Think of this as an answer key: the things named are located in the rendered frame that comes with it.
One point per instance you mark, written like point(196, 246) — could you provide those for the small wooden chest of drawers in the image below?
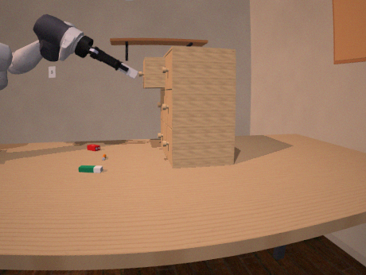
point(203, 106)

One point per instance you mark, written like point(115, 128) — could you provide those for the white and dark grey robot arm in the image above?
point(51, 33)

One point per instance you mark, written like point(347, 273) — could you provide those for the red 9v battery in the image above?
point(93, 147)

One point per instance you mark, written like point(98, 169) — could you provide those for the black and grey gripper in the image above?
point(84, 47)

